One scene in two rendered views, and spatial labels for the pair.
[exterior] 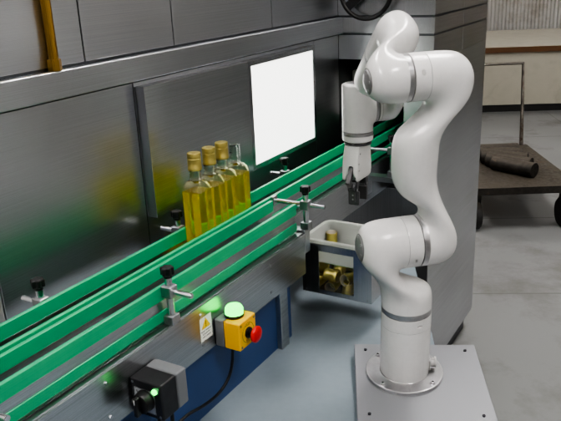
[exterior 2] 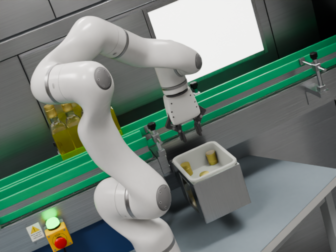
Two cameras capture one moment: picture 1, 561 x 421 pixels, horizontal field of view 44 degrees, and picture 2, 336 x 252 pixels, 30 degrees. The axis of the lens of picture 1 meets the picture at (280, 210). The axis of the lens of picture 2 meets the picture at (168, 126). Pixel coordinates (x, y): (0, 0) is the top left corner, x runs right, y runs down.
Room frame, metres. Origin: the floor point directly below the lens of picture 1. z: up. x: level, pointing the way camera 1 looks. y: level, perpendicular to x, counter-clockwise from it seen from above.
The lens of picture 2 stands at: (0.56, -1.54, 1.95)
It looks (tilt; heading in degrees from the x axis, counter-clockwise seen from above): 22 degrees down; 48
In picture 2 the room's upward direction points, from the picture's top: 19 degrees counter-clockwise
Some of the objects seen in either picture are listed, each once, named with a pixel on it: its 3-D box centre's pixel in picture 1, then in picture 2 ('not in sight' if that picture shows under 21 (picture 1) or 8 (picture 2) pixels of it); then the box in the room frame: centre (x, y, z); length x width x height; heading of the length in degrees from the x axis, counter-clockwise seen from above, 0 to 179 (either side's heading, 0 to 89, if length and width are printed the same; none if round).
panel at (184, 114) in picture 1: (243, 119); (151, 54); (2.10, 0.10, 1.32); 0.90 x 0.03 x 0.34; 149
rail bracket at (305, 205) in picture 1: (298, 205); (154, 137); (1.85, -0.05, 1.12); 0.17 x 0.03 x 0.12; 59
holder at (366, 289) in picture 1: (340, 260); (207, 178); (1.91, -0.17, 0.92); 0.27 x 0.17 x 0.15; 59
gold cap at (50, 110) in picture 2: (194, 160); (50, 110); (1.67, 0.21, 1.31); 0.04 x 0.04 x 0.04
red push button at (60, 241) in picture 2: (252, 333); (60, 241); (1.42, 0.08, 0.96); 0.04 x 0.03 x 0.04; 149
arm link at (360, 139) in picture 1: (357, 135); (175, 86); (1.86, -0.22, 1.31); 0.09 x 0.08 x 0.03; 150
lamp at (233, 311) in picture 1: (234, 309); (52, 222); (1.45, 0.12, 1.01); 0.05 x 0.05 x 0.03
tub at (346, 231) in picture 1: (348, 246); (206, 170); (1.89, -0.19, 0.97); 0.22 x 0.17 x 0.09; 59
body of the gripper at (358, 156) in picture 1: (357, 158); (180, 103); (1.85, -0.22, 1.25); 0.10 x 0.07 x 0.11; 150
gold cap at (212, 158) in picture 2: (331, 238); (211, 157); (1.98, -0.15, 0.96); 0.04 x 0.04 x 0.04
